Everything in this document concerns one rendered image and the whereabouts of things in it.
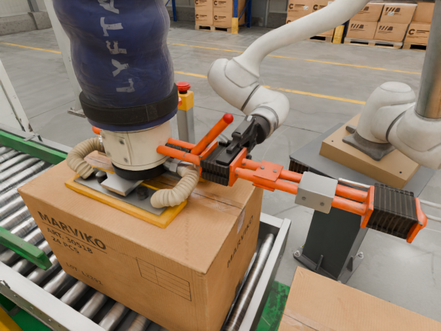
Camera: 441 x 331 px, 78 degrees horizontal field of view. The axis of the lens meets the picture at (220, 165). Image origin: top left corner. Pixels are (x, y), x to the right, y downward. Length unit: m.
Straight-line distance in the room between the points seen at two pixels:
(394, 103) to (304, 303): 0.78
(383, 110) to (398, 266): 1.12
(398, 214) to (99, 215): 0.64
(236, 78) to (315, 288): 0.76
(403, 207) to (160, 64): 0.54
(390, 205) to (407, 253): 1.57
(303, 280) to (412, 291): 0.98
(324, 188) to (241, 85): 0.42
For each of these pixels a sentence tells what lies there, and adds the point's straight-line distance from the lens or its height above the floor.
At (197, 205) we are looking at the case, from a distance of 0.71.
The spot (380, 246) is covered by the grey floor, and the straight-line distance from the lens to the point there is 2.09.
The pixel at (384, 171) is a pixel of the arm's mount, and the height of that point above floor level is 0.80.
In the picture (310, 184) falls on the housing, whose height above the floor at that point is 1.09.
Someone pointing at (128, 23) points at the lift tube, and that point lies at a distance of 0.57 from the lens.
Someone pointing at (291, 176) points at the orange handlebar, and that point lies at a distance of 0.60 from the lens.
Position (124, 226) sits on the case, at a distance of 0.70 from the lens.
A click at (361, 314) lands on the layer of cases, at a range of 1.09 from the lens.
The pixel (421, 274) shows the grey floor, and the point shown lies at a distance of 2.07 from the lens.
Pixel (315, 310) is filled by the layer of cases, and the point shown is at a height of 0.54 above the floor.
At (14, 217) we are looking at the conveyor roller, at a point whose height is 0.54.
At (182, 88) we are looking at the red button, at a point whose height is 1.03.
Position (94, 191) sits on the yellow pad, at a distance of 0.79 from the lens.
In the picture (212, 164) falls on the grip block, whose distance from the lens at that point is 0.59.
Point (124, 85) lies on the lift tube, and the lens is 0.59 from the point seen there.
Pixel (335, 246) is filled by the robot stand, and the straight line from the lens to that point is 1.63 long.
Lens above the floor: 1.44
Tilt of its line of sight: 36 degrees down
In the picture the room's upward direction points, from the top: straight up
